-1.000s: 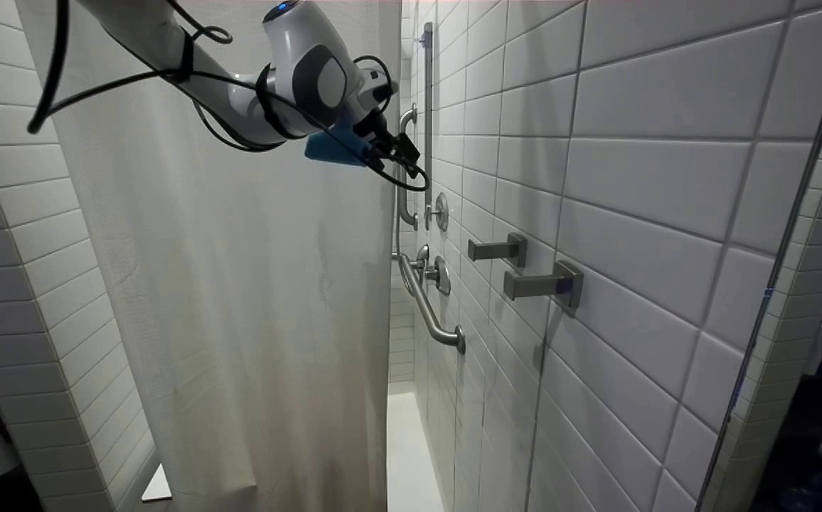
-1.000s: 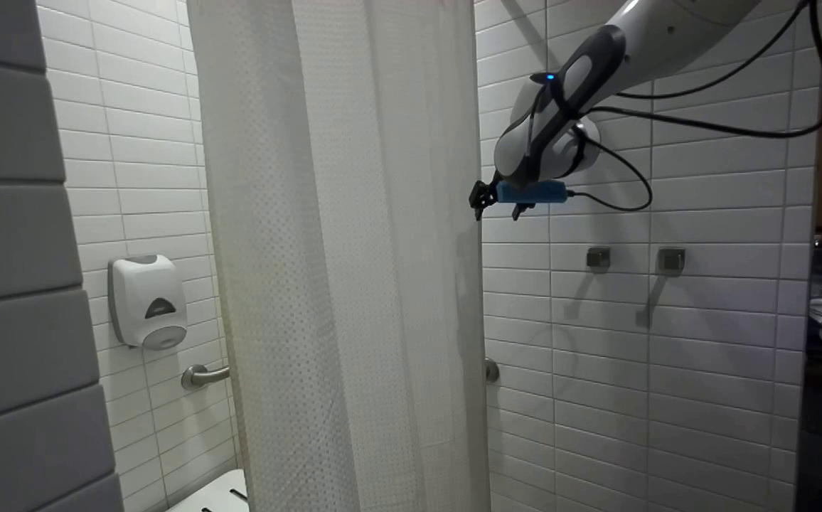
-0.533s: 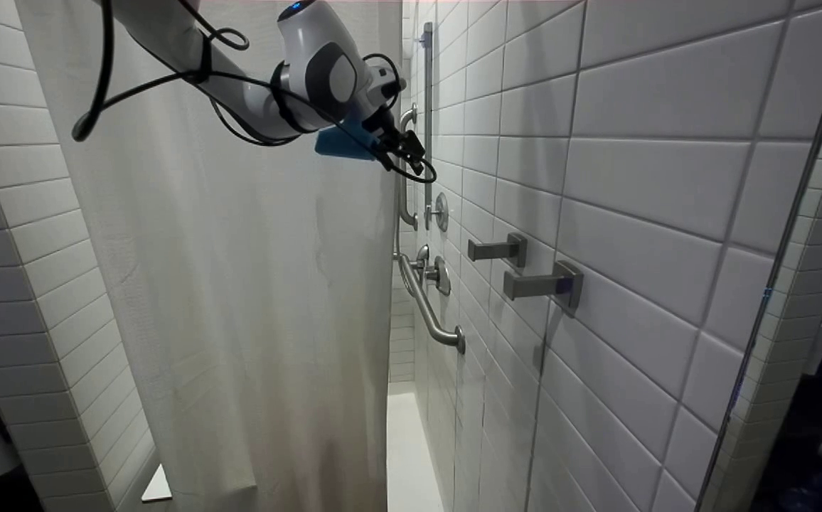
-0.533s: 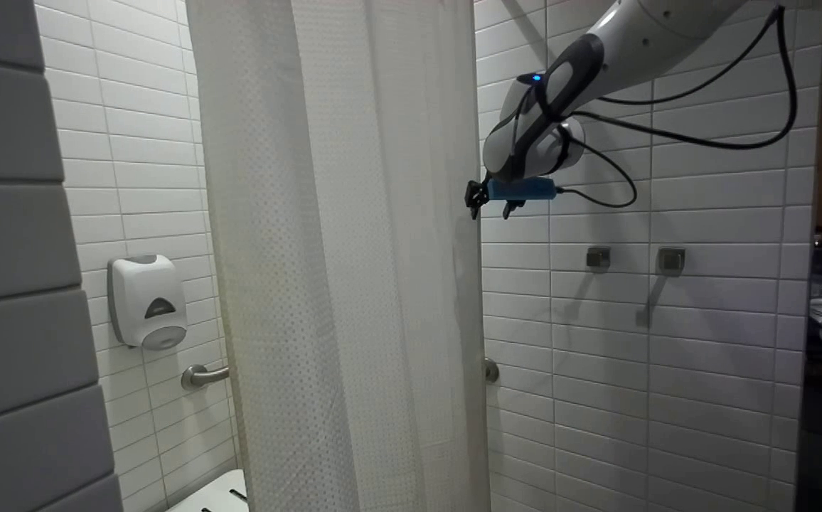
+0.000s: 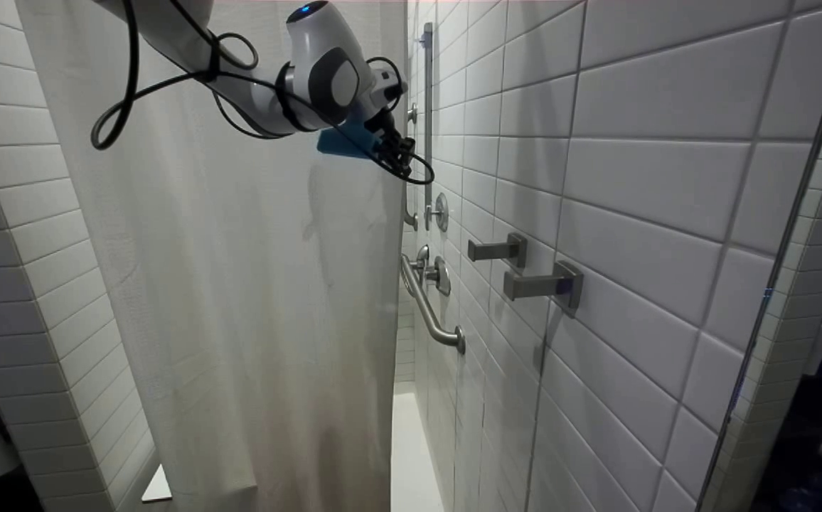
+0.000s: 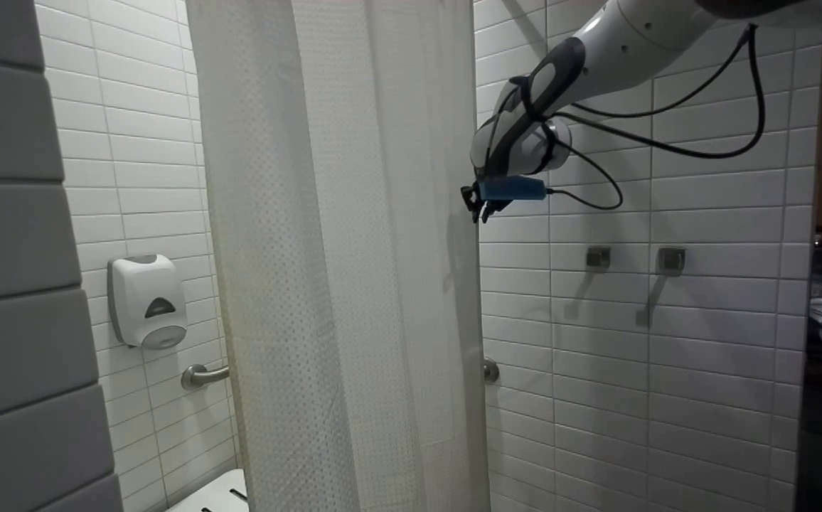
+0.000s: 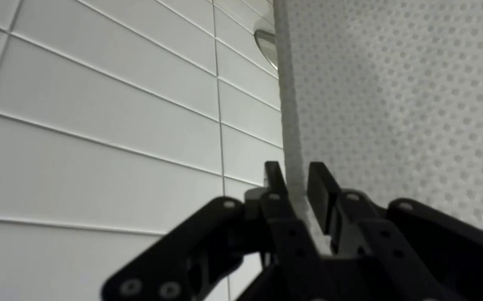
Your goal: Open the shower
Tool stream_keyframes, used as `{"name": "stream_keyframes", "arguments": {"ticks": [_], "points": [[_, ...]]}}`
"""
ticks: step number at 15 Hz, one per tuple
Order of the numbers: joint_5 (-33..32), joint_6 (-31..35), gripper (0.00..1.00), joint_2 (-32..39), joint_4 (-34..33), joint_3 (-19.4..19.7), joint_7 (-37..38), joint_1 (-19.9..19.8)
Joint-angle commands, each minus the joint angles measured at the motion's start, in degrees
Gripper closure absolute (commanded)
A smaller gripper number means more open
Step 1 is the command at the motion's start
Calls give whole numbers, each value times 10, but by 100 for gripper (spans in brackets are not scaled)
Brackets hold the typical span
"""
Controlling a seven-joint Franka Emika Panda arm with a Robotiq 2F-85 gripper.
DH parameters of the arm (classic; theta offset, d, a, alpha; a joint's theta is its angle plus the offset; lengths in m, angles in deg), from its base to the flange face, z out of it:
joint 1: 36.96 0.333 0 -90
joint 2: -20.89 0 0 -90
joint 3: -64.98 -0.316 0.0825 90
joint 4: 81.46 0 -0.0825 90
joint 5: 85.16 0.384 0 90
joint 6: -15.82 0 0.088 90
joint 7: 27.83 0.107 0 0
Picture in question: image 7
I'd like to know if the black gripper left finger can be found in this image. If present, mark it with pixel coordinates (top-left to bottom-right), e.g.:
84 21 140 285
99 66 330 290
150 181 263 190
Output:
101 159 328 301

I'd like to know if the oval chrome valve red mark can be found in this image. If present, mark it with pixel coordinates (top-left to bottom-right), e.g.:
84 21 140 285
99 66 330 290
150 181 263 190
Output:
253 29 282 73

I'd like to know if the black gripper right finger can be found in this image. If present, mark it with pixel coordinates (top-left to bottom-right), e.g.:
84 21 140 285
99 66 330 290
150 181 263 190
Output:
307 161 483 301

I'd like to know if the white dotted shower curtain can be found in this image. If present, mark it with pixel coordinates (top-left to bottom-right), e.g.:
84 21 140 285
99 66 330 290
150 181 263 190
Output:
273 0 483 248

